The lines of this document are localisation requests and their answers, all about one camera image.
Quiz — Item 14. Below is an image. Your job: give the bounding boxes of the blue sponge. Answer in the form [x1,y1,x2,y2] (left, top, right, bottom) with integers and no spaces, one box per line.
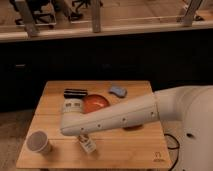
[109,86,127,98]

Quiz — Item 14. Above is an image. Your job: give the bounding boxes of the white paper cup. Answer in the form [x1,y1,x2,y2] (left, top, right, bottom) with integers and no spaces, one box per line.
[26,131,52,155]

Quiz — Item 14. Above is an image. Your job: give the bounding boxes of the orange bowl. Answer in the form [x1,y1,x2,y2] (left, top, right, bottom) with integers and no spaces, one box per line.
[83,94,110,114]

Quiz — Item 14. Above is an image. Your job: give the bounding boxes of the black office chair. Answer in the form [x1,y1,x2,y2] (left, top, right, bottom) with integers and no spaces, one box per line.
[9,0,84,28]

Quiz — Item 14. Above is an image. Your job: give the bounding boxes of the right grey metal post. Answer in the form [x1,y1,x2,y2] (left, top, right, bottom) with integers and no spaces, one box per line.
[182,0,203,27]

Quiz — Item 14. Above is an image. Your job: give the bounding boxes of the grey metal post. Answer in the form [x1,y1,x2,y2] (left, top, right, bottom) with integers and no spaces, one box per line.
[182,0,203,27]
[91,0,101,33]
[15,0,39,37]

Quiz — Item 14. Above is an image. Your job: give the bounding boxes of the left grey metal post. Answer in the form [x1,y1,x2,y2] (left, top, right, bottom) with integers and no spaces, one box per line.
[15,0,39,37]

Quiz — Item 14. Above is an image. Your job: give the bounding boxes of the middle grey metal post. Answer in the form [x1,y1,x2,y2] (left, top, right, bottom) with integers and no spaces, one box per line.
[91,0,101,33]

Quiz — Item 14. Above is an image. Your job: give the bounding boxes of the black cable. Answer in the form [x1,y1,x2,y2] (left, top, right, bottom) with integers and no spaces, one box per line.
[164,133,181,171]

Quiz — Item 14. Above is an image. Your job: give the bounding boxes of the black cylinder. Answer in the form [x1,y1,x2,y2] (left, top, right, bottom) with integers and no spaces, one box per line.
[64,89,88,98]

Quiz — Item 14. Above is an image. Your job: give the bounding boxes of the white labelled bottle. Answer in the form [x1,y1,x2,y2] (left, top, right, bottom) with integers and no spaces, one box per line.
[78,135,96,154]

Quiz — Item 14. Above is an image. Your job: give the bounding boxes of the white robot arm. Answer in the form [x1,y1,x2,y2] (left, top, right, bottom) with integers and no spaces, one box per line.
[60,85,213,171]

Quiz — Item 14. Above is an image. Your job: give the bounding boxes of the brown sausage-shaped object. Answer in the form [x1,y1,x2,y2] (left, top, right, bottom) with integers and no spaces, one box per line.
[123,125,143,131]

